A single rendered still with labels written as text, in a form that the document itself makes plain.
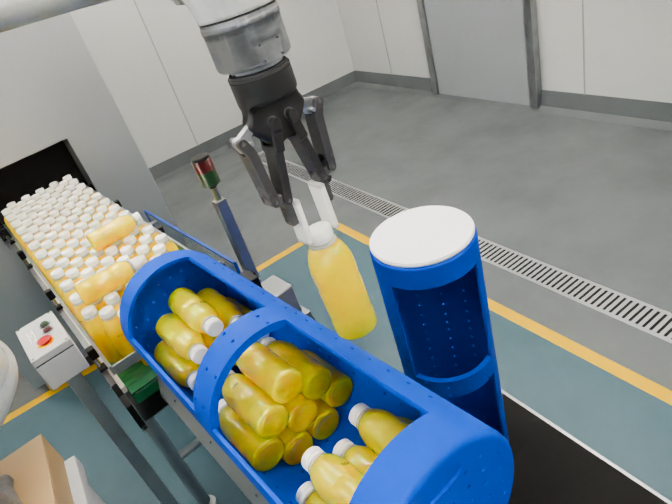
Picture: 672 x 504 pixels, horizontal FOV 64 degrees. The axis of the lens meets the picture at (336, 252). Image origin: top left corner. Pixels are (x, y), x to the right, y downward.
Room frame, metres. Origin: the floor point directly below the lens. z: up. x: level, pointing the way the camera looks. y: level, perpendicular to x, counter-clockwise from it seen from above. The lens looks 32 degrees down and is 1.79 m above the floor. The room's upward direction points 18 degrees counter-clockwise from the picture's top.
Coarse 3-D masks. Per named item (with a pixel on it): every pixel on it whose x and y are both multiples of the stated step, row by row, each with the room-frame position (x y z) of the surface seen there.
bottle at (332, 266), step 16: (336, 240) 0.64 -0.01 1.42; (320, 256) 0.62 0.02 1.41; (336, 256) 0.61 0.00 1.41; (352, 256) 0.63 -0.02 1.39; (320, 272) 0.61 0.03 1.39; (336, 272) 0.61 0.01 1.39; (352, 272) 0.61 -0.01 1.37; (320, 288) 0.62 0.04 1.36; (336, 288) 0.60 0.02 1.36; (352, 288) 0.61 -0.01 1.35; (336, 304) 0.61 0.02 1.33; (352, 304) 0.60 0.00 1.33; (368, 304) 0.62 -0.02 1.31; (336, 320) 0.61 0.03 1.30; (352, 320) 0.60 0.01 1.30; (368, 320) 0.61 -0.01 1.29; (352, 336) 0.60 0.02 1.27
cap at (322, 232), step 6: (318, 222) 0.66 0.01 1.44; (324, 222) 0.65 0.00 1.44; (312, 228) 0.65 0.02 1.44; (318, 228) 0.64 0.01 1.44; (324, 228) 0.63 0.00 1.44; (330, 228) 0.63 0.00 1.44; (312, 234) 0.63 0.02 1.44; (318, 234) 0.62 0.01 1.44; (324, 234) 0.62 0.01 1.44; (330, 234) 0.63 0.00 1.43; (318, 240) 0.62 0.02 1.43; (324, 240) 0.62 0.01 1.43
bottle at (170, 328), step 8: (160, 320) 1.03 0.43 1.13; (168, 320) 1.02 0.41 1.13; (176, 320) 1.01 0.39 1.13; (160, 328) 1.02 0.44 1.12; (168, 328) 0.99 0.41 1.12; (176, 328) 0.98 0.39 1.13; (184, 328) 0.97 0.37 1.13; (160, 336) 1.01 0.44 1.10; (168, 336) 0.97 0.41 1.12; (176, 336) 0.95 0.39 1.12; (184, 336) 0.94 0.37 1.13; (192, 336) 0.94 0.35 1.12; (200, 336) 0.95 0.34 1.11; (168, 344) 0.97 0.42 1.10; (176, 344) 0.94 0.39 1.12; (184, 344) 0.93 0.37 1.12; (192, 344) 0.92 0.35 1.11; (200, 344) 0.92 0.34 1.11; (176, 352) 0.93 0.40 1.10; (184, 352) 0.92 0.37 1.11
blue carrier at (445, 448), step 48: (144, 288) 1.10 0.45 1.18; (192, 288) 1.15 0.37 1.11; (240, 288) 0.91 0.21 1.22; (144, 336) 1.07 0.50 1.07; (240, 336) 0.74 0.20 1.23; (288, 336) 0.94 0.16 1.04; (336, 336) 0.71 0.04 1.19; (384, 384) 0.54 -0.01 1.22; (336, 432) 0.71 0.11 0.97; (432, 432) 0.43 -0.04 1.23; (480, 432) 0.43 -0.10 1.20; (288, 480) 0.62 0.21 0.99; (384, 480) 0.39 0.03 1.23; (432, 480) 0.38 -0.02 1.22; (480, 480) 0.42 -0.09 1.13
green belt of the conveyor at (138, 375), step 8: (128, 368) 1.20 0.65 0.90; (136, 368) 1.19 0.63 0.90; (144, 368) 1.18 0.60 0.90; (120, 376) 1.18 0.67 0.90; (128, 376) 1.17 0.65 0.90; (136, 376) 1.16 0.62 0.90; (144, 376) 1.14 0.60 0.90; (152, 376) 1.14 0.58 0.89; (128, 384) 1.13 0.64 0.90; (136, 384) 1.13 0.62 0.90; (144, 384) 1.12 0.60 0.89; (152, 384) 1.13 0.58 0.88; (144, 392) 1.11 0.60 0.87; (152, 392) 1.13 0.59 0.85; (136, 400) 1.10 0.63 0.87
